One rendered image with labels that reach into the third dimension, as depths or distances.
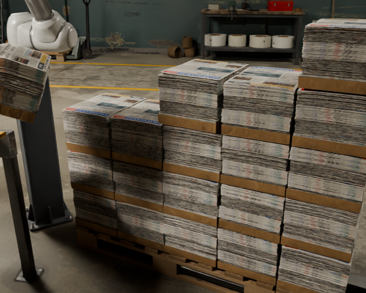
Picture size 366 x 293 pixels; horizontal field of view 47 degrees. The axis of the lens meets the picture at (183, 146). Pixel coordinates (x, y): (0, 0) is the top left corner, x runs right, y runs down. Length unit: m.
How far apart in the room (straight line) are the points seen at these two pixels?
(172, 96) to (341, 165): 0.75
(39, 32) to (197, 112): 0.97
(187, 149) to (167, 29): 6.89
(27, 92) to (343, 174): 1.25
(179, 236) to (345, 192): 0.83
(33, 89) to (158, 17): 7.05
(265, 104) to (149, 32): 7.17
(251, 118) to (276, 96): 0.14
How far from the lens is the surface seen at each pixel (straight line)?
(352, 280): 2.29
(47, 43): 2.35
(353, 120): 1.61
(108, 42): 9.00
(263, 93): 1.65
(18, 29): 2.44
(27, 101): 1.75
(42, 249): 2.59
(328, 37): 1.57
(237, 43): 7.96
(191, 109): 1.79
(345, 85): 1.59
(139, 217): 2.18
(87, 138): 2.16
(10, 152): 2.05
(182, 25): 8.59
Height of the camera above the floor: 1.45
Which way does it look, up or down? 22 degrees down
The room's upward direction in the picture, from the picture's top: straight up
